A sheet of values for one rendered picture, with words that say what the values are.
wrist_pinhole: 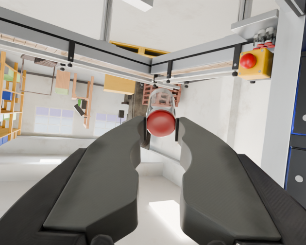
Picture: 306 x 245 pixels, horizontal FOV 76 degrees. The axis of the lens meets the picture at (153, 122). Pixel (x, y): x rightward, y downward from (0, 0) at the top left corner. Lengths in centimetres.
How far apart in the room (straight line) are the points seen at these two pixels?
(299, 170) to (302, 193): 5
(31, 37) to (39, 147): 802
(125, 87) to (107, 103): 518
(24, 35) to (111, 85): 293
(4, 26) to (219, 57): 81
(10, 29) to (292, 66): 92
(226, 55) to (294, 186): 50
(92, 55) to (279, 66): 76
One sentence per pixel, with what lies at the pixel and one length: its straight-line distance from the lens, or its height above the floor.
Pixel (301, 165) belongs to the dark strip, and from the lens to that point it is 57.
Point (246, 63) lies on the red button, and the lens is 61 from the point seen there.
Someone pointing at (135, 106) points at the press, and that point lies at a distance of 656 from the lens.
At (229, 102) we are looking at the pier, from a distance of 430.
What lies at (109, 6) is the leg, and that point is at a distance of 117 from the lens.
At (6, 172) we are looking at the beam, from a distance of 592.
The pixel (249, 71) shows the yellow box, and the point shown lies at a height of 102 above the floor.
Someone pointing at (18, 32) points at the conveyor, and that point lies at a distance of 96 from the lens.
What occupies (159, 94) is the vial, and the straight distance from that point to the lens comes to 15.
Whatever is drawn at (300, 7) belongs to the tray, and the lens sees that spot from 57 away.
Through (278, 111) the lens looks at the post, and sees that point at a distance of 58.
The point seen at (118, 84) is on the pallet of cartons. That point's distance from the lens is 380.
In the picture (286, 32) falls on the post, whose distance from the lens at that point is 63.
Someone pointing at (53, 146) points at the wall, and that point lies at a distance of 886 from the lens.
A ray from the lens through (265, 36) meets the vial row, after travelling 71.
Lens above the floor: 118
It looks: 1 degrees up
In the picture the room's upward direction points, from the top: 174 degrees counter-clockwise
